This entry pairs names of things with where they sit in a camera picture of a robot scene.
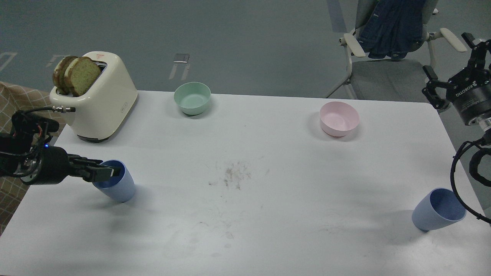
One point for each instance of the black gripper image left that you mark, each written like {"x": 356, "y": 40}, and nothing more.
{"x": 54, "y": 164}

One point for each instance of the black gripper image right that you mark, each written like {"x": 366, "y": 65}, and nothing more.
{"x": 472, "y": 96}

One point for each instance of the light blue cup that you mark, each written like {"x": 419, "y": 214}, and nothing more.
{"x": 438, "y": 209}

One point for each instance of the grey office chair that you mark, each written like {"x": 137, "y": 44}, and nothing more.
{"x": 388, "y": 79}

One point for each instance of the cream toaster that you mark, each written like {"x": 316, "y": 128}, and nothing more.
{"x": 99, "y": 112}

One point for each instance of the blue denim jacket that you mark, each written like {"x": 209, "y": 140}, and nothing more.
{"x": 394, "y": 29}

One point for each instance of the front toast slice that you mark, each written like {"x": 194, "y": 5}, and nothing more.
{"x": 80, "y": 74}

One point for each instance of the toast slice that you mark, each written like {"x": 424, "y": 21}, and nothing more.
{"x": 59, "y": 72}
{"x": 80, "y": 74}

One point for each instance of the rear toast slice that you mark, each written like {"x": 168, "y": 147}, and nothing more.
{"x": 59, "y": 72}

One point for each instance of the beige checkered cloth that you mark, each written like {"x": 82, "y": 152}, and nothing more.
{"x": 14, "y": 97}

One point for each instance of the green bowl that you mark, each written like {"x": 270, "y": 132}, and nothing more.
{"x": 193, "y": 98}

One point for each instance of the pink bowl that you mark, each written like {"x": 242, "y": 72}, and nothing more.
{"x": 338, "y": 119}

